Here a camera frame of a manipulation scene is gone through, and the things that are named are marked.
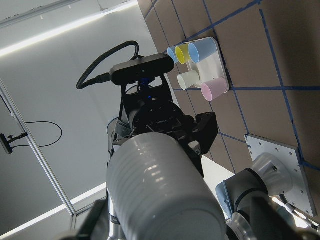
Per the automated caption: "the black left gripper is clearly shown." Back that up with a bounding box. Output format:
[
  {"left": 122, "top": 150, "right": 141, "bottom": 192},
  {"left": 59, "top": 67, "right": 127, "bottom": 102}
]
[{"left": 112, "top": 75, "right": 218, "bottom": 175}]

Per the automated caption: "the grey plastic cup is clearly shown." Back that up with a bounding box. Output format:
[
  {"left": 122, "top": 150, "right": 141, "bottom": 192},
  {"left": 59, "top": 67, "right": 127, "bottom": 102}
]
[{"left": 106, "top": 133, "right": 226, "bottom": 240}]

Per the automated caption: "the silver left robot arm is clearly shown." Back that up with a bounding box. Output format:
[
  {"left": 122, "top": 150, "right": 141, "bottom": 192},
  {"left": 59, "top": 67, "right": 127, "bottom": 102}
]
[{"left": 107, "top": 76, "right": 298, "bottom": 240}]

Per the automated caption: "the cream plastic cup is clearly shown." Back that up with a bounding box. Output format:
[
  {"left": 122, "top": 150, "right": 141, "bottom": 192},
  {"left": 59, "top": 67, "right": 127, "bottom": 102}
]
[{"left": 177, "top": 70, "right": 200, "bottom": 90}]

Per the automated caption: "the blue cup at tray corner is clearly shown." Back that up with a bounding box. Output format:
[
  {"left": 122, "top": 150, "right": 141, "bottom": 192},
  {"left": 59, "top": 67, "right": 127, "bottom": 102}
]
[{"left": 167, "top": 46, "right": 179, "bottom": 64}]

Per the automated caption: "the pink plastic cup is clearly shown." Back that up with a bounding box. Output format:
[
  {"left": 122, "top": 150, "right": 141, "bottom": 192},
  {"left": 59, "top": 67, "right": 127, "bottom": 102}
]
[{"left": 201, "top": 77, "right": 229, "bottom": 102}]

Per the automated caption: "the yellow plastic cup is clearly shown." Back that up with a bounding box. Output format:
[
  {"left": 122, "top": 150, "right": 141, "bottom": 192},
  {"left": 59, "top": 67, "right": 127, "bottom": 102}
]
[{"left": 175, "top": 42, "right": 191, "bottom": 65}]

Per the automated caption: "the blue cup near pink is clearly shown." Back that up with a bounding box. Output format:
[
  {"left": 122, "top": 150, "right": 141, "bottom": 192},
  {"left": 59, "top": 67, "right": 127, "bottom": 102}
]
[{"left": 188, "top": 37, "right": 217, "bottom": 64}]

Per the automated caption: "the white plastic tray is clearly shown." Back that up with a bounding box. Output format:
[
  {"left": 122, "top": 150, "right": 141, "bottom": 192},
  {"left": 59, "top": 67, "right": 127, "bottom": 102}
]
[{"left": 186, "top": 37, "right": 229, "bottom": 89}]

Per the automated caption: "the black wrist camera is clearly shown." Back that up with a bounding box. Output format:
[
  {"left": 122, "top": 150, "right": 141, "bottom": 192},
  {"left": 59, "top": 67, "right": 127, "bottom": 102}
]
[{"left": 109, "top": 53, "right": 175, "bottom": 86}]

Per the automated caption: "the black camera cable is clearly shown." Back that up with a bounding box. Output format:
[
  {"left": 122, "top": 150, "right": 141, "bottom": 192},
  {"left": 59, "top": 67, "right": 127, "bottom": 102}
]
[{"left": 75, "top": 40, "right": 141, "bottom": 90}]

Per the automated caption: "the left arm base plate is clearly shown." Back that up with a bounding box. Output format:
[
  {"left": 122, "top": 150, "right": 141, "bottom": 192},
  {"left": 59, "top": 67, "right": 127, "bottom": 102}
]
[{"left": 245, "top": 134, "right": 318, "bottom": 217}]

